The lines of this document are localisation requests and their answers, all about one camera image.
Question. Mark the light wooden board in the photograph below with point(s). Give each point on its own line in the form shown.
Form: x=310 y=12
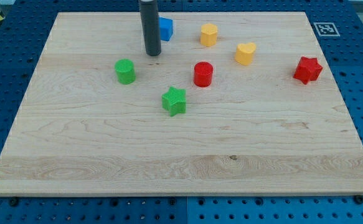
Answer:
x=255 y=131

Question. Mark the green star block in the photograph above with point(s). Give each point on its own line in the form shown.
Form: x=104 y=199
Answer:
x=174 y=101

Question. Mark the yellow heart block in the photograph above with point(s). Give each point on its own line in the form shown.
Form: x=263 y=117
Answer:
x=245 y=53

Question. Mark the red cylinder block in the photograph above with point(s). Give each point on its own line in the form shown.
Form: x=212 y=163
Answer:
x=203 y=72

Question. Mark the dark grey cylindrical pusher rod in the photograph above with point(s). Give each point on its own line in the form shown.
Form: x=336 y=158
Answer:
x=150 y=24

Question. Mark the green cylinder block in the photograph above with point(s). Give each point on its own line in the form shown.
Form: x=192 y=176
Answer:
x=125 y=72

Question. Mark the yellow hexagon block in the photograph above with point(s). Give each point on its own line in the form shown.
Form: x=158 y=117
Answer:
x=208 y=34

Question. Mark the white fiducial marker tag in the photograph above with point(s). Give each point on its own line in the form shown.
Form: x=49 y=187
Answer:
x=326 y=29

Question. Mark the blue triangle block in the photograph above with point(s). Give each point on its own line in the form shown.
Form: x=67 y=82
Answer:
x=166 y=28

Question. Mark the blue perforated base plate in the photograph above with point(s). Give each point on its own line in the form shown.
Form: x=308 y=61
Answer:
x=22 y=37

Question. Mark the red star block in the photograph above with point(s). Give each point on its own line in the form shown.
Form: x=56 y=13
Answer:
x=307 y=70

